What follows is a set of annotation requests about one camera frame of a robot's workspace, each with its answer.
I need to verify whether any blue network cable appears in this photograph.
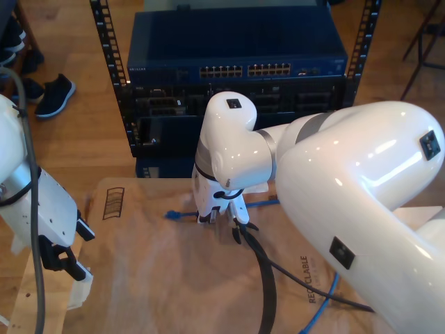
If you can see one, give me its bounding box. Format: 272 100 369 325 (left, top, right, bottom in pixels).
164 198 341 334

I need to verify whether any white paper label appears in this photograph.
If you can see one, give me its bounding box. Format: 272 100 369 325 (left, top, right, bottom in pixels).
67 274 94 310

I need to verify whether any dark blue rack unit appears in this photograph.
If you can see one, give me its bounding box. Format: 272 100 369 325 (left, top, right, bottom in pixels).
134 155 196 180

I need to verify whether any white tape strip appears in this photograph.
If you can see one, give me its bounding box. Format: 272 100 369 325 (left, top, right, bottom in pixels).
243 181 270 194

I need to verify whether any brown paper mailer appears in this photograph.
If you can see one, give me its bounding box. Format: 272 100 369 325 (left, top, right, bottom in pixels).
78 177 396 334

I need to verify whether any black rack server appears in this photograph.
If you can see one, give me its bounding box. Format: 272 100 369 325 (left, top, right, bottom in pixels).
118 81 348 118

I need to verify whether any dark sneaker white sole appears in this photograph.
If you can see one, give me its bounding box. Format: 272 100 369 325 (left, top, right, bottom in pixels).
11 78 46 104
0 48 17 67
34 72 77 120
1 15 28 53

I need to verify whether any dark metal chair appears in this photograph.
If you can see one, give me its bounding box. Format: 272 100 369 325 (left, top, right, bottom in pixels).
399 0 445 102

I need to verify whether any grey camera cable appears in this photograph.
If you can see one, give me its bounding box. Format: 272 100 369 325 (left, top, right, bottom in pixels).
0 65 47 334

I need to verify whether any blue network switch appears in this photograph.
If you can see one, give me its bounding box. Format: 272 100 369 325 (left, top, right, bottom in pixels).
127 6 348 85

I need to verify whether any black perforated rack post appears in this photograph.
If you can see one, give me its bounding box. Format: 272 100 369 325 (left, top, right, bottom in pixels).
89 0 139 157
342 0 382 109

